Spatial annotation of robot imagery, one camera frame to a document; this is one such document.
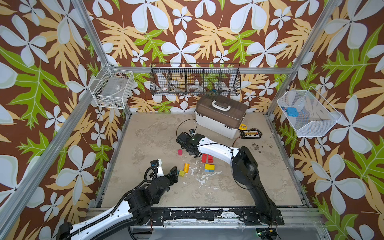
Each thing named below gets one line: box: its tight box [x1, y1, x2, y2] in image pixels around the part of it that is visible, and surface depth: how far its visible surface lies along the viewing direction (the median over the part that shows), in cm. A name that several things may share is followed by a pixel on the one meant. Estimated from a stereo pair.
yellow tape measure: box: [238, 123, 248, 131], surface depth 112 cm
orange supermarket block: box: [184, 163, 191, 174], surface depth 93 cm
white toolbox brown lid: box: [194, 94, 248, 139], surface depth 100 cm
